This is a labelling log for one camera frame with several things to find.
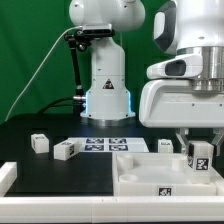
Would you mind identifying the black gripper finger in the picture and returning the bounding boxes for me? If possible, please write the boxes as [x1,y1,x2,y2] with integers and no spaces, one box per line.
[175,128,189,154]
[212,128,224,156]

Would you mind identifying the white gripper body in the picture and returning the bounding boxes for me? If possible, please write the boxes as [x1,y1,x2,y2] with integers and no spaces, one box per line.
[139,80,224,128]

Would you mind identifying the white square tabletop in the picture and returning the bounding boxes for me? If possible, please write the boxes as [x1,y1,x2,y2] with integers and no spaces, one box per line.
[112,152,224,196]

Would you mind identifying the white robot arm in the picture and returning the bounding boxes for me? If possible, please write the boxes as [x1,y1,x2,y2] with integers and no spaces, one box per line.
[69,0,224,146]

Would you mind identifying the april tag sheet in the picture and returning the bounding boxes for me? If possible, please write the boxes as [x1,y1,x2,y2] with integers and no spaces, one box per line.
[69,137,148,152]

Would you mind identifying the black base cables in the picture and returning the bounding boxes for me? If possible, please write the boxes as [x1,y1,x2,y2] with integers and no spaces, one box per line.
[38,97,83,115]

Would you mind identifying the grey camera on mount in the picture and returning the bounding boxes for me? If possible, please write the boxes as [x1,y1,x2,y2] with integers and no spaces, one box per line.
[82,24,112,35]

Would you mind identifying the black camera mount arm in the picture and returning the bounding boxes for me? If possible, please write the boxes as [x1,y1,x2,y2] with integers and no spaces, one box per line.
[64,30,115,102]

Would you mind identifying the white camera cable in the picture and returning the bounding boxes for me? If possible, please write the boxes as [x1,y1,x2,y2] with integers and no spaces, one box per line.
[4,25,84,122]

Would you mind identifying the white obstacle wall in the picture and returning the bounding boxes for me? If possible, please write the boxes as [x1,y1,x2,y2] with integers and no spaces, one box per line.
[0,162,224,224]

